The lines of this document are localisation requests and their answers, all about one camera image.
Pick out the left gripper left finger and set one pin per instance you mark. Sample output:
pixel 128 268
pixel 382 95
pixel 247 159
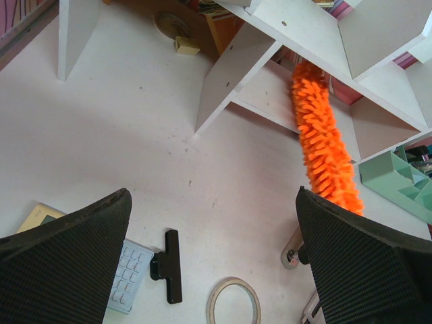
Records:
pixel 63 271

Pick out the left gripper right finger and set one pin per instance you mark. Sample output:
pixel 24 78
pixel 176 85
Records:
pixel 364 272

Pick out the black silver pen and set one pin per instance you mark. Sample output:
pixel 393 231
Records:
pixel 312 312

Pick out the orange microfiber duster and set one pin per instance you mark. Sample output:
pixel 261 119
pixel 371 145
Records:
pixel 328 163

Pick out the white wooden bookshelf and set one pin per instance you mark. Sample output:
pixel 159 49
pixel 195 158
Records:
pixel 382 50

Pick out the black white stapler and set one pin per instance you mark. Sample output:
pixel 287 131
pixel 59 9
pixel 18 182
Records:
pixel 294 253

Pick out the mint green desk organizer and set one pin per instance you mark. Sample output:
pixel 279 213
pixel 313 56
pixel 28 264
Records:
pixel 403 177

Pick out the black T-shaped clip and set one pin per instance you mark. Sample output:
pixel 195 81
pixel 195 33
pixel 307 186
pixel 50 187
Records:
pixel 165 265

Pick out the yellow sticky notes under shelf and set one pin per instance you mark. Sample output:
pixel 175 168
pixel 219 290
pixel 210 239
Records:
pixel 186 46

